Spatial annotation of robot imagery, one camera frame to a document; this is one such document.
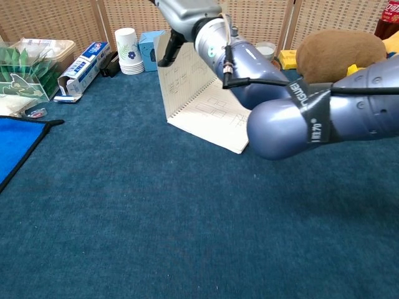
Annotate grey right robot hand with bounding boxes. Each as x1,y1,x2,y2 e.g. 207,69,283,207
148,0,223,69

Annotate white spiral notebook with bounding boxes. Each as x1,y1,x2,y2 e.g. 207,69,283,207
153,31,251,155

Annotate light blue speaker box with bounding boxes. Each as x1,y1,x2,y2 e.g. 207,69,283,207
138,30,166,73

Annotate stacked floral paper cups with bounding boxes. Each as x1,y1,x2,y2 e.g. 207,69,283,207
114,27,145,75

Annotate small white jar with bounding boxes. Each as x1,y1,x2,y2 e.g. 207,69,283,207
255,42,277,59

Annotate black stapler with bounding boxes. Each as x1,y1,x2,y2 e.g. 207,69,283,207
99,50,120,78

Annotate small yellow box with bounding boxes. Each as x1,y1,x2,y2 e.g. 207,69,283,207
277,49,298,70

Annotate blue white toothpaste carton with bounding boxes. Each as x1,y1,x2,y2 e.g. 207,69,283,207
57,42,111,97

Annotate woven folding screen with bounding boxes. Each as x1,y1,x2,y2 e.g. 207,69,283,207
0,0,399,62

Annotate beige tray with plastic packets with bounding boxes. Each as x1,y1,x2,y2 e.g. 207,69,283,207
11,37,77,73

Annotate brown capybara plush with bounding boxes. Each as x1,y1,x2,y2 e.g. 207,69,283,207
295,29,388,85

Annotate clear green leaf-print box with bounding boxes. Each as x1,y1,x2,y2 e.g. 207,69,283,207
0,42,62,102

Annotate yellow snack bag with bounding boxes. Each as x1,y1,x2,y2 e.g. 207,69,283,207
346,64,366,78

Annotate small red blue packet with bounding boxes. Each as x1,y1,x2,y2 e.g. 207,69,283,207
26,107,49,119

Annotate white plastic bag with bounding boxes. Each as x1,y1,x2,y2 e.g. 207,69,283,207
0,94,41,118

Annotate cola bottle with red label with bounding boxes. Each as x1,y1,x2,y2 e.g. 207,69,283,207
373,0,399,40

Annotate dark blue carpet table cover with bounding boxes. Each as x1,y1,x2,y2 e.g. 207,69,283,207
0,64,399,299

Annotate yellow plush toy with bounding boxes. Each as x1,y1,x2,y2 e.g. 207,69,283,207
381,30,399,59

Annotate blue cloth with black edge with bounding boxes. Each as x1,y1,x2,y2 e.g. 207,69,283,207
0,115,65,193

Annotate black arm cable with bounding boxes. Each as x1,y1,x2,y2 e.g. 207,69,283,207
221,45,399,96

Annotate black velcro strap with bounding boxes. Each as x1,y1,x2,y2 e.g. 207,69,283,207
286,77,333,144

